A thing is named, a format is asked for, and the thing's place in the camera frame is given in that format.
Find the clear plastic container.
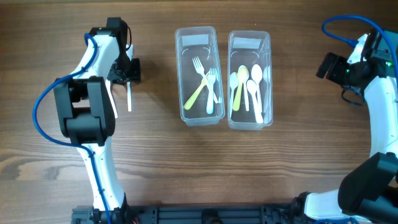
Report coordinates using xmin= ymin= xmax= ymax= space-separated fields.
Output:
xmin=175 ymin=26 xmax=225 ymax=126
xmin=228 ymin=30 xmax=273 ymax=130

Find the left clear plastic container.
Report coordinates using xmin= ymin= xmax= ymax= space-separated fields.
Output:
xmin=175 ymin=26 xmax=225 ymax=126

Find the light blue fork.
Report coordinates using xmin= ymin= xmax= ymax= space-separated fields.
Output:
xmin=206 ymin=68 xmax=216 ymax=114

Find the yellow spoon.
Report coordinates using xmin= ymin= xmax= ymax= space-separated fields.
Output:
xmin=233 ymin=65 xmax=249 ymax=111

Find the white spoon thick handle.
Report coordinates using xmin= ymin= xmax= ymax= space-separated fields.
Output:
xmin=246 ymin=80 xmax=264 ymax=123

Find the yellow fork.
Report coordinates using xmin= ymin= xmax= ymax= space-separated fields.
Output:
xmin=183 ymin=73 xmax=210 ymax=110

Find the left blue cable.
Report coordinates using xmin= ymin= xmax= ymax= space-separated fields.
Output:
xmin=32 ymin=32 xmax=113 ymax=224

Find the white fork slanted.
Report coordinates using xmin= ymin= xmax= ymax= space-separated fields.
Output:
xmin=192 ymin=56 xmax=220 ymax=105

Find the white fork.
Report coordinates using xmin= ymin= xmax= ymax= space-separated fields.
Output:
xmin=127 ymin=82 xmax=132 ymax=112
xmin=105 ymin=80 xmax=118 ymax=119

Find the white spoon top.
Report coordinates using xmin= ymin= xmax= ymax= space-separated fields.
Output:
xmin=251 ymin=64 xmax=262 ymax=109

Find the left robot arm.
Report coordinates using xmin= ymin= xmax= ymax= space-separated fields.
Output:
xmin=54 ymin=17 xmax=141 ymax=220

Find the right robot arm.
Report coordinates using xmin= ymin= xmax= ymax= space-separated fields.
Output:
xmin=289 ymin=29 xmax=397 ymax=223

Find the right clear plastic container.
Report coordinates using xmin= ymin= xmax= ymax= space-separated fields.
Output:
xmin=228 ymin=30 xmax=273 ymax=130

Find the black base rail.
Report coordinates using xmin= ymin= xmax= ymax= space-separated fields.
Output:
xmin=71 ymin=203 xmax=312 ymax=224

